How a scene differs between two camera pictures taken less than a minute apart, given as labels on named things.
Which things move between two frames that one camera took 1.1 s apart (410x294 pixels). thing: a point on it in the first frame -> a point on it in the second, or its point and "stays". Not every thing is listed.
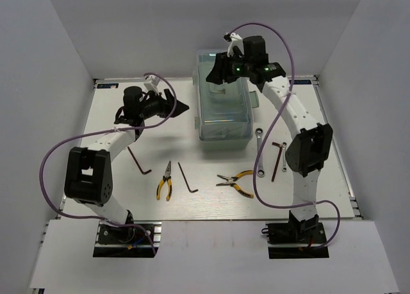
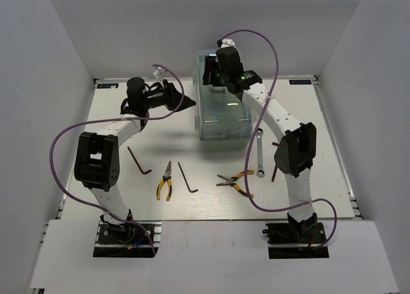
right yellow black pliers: (230, 181) stays
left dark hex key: (141, 171) stays
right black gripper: (220, 70) -> (210, 66)
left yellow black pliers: (166, 177) stays
